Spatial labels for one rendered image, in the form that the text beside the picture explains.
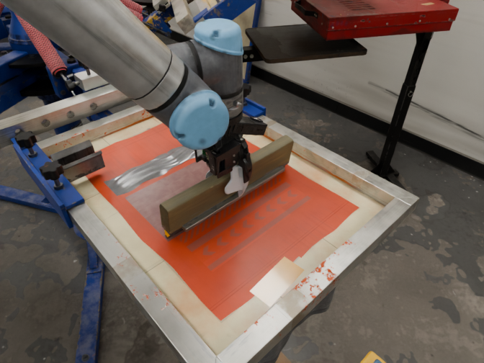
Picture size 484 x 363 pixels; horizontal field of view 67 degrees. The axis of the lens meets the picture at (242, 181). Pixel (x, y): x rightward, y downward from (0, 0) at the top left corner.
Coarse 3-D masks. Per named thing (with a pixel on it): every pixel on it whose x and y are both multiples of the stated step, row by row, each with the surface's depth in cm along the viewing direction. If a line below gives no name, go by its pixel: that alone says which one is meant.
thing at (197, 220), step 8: (280, 168) 88; (264, 176) 86; (272, 176) 86; (256, 184) 84; (248, 192) 83; (224, 200) 80; (232, 200) 80; (216, 208) 78; (224, 208) 79; (200, 216) 76; (208, 216) 77; (184, 224) 74; (192, 224) 74
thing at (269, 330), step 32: (96, 128) 102; (288, 128) 101; (320, 160) 92; (384, 192) 82; (96, 224) 74; (384, 224) 74; (128, 256) 68; (352, 256) 68; (128, 288) 63; (320, 288) 62; (160, 320) 58; (288, 320) 58; (192, 352) 54; (224, 352) 54; (256, 352) 54
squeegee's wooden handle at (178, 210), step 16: (272, 144) 84; (288, 144) 86; (256, 160) 80; (272, 160) 84; (288, 160) 90; (224, 176) 76; (256, 176) 84; (192, 192) 72; (208, 192) 74; (224, 192) 78; (160, 208) 70; (176, 208) 69; (192, 208) 73; (208, 208) 77; (176, 224) 72
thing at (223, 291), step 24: (120, 144) 102; (144, 144) 102; (120, 168) 94; (144, 192) 86; (168, 192) 86; (144, 216) 81; (144, 240) 75; (168, 240) 75; (264, 240) 75; (192, 264) 71; (240, 264) 71; (264, 264) 71; (192, 288) 67; (216, 288) 67; (240, 288) 67; (216, 312) 63
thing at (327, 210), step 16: (160, 128) 108; (160, 144) 102; (176, 144) 102; (192, 160) 96; (288, 176) 91; (304, 176) 91; (304, 192) 87; (320, 192) 87; (304, 208) 82; (320, 208) 82; (336, 208) 82; (352, 208) 82; (288, 224) 79; (304, 224) 79; (320, 224) 79; (336, 224) 79; (288, 240) 75; (304, 240) 75; (320, 240) 75
